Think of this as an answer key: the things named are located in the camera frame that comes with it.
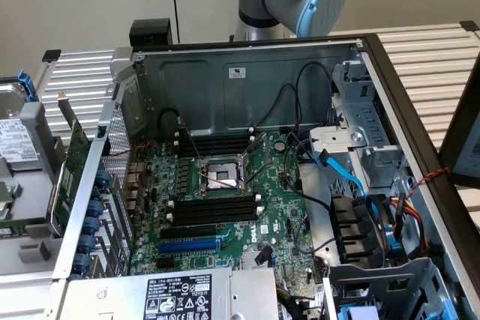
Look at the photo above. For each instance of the silver power supply with label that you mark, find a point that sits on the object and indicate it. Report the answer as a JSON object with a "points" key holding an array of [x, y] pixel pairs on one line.
{"points": [[112, 293]]}

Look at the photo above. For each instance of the grey hard drive caddy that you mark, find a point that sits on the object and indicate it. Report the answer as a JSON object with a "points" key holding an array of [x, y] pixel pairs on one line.
{"points": [[33, 117]]}

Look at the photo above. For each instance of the metal CPU socket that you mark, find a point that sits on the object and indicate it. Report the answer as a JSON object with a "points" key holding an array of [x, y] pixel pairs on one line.
{"points": [[221, 179]]}

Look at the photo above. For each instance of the thin metal locking lever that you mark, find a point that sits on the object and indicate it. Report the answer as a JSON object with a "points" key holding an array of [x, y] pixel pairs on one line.
{"points": [[262, 170], [195, 147]]}

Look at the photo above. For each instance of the short black expansion slot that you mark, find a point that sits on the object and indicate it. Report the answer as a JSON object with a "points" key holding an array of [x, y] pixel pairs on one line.
{"points": [[165, 264]]}

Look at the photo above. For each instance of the black table end cap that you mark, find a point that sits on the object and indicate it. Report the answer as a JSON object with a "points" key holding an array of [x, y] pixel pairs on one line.
{"points": [[469, 26], [51, 55]]}

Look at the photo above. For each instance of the grey metal PC case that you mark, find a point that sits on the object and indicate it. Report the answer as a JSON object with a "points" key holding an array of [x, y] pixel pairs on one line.
{"points": [[285, 57]]}

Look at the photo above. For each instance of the blue card retention clip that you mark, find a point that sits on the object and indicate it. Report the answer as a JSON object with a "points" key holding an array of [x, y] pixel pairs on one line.
{"points": [[80, 261], [87, 242], [90, 225], [102, 178], [95, 208]]}

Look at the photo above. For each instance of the black box with port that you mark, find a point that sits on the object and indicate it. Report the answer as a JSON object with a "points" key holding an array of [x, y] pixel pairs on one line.
{"points": [[150, 31]]}

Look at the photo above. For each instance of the dark grey metal disk bay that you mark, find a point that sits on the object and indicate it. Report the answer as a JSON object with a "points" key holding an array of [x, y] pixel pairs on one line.
{"points": [[375, 279]]}

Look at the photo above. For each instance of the metal socket cover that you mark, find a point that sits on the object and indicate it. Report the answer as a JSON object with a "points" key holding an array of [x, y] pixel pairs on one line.
{"points": [[262, 147]]}

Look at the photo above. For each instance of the long blue expansion slot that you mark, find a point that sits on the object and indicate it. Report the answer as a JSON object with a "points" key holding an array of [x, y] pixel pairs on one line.
{"points": [[187, 247]]}

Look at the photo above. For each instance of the green Dell motherboard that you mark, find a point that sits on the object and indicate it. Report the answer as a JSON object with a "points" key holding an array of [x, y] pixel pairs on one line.
{"points": [[270, 192]]}

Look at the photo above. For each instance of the round coin battery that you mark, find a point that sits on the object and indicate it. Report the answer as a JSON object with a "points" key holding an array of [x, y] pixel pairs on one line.
{"points": [[281, 145]]}

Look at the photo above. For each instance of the black fan shroud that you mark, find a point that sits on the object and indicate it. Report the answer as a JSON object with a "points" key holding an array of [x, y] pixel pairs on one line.
{"points": [[348, 222]]}

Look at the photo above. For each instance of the blue plastic drive bracket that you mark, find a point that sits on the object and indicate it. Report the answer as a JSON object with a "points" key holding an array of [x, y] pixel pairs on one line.
{"points": [[356, 314]]}

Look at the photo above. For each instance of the black framed grey panel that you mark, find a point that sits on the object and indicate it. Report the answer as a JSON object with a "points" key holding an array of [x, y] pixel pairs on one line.
{"points": [[461, 110]]}

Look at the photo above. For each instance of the light grey metal disk bay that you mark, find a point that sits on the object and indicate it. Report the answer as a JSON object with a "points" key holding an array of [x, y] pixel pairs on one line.
{"points": [[337, 140]]}

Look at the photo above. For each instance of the silver hard disk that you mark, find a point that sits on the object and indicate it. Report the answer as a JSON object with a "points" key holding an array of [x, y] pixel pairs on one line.
{"points": [[15, 140]]}

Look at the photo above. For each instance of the long black expansion slot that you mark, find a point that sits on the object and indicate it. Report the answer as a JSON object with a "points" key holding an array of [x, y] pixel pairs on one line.
{"points": [[187, 232]]}

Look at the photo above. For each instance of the green graphics card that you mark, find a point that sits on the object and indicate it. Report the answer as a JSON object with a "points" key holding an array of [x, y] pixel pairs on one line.
{"points": [[77, 144]]}

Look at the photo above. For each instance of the blue plastic disk bracket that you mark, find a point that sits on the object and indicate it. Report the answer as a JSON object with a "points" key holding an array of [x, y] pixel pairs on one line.
{"points": [[30, 85]]}

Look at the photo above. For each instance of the silver finned heatsink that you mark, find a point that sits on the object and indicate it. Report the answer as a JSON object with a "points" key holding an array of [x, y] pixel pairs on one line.
{"points": [[251, 259]]}

